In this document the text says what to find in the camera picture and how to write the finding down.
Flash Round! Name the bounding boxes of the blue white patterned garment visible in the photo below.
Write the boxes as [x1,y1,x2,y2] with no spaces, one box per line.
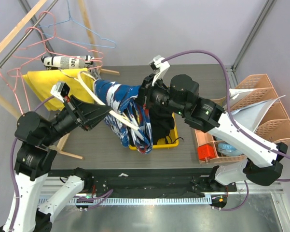
[93,79,149,147]

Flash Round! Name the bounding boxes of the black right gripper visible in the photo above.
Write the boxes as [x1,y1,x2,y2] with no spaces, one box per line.
[128,72,187,116]

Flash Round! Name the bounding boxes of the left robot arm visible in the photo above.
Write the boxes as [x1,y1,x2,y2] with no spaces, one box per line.
[0,96,111,232]

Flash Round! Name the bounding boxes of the cream plastic hanger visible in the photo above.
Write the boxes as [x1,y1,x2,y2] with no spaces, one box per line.
[59,69,139,131]

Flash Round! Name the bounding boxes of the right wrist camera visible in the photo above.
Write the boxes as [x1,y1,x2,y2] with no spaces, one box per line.
[149,55,170,86]

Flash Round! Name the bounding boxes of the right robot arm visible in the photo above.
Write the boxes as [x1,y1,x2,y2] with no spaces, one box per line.
[136,74,287,191]

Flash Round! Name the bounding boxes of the white papers in rack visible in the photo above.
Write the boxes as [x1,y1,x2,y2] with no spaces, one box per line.
[229,87,283,132]

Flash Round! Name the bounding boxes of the black trousers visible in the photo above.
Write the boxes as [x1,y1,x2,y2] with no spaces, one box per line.
[149,107,184,145]

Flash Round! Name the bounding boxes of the empty pink wire hanger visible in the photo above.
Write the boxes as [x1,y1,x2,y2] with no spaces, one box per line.
[22,11,103,65]

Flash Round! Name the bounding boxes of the orange cube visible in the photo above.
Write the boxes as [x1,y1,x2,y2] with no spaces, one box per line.
[197,144,218,162]

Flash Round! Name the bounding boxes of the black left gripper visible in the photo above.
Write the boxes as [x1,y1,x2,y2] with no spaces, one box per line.
[41,94,112,146]

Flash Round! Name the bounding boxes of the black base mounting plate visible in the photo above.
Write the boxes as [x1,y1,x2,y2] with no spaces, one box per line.
[35,169,237,199]

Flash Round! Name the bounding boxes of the yellow garment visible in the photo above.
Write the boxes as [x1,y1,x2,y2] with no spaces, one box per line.
[23,68,94,111]

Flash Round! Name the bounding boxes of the wooden clothes rack frame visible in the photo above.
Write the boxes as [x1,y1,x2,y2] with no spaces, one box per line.
[0,0,121,160]

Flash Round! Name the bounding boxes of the yellow plastic tray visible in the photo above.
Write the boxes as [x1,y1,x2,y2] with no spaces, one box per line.
[129,110,181,154]

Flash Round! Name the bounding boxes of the pink wire hanger with newsprint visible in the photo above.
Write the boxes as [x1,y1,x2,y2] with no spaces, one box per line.
[20,27,103,73]

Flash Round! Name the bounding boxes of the light blue headphones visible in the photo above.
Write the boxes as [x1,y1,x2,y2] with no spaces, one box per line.
[217,143,243,157]

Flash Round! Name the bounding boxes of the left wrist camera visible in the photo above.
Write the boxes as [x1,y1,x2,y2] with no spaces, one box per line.
[51,81,70,102]

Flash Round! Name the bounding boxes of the peach compartment desk organizer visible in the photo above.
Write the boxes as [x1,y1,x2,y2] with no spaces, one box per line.
[194,130,246,164]

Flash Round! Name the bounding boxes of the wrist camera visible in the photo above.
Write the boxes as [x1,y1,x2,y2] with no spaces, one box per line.
[149,55,170,86]
[51,81,70,102]

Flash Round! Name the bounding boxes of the newspaper print trousers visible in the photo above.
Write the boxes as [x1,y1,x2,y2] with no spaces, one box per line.
[41,55,100,79]

